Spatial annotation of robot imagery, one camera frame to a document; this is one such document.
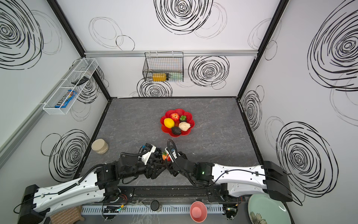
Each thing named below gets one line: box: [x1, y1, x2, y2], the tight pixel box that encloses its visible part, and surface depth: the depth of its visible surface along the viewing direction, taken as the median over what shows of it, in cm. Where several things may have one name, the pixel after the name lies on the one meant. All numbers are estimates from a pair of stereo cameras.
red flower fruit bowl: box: [160, 108, 196, 138], surface depth 101 cm
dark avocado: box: [171, 126, 182, 135], surface depth 96 cm
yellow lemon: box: [163, 117, 175, 129], surface depth 101 cm
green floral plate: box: [247, 193, 292, 224], surface depth 70 cm
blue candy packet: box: [54, 89, 77, 109], surface depth 72 cm
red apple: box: [170, 112, 180, 122], surface depth 103 cm
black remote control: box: [70, 76, 90, 86], surface depth 82 cm
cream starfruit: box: [178, 121, 191, 132], surface depth 98 cm
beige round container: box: [91, 138, 110, 155], surface depth 88 cm
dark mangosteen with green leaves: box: [179, 115, 187, 122], surface depth 102 cm
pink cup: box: [189, 200, 208, 224], surface depth 70 cm
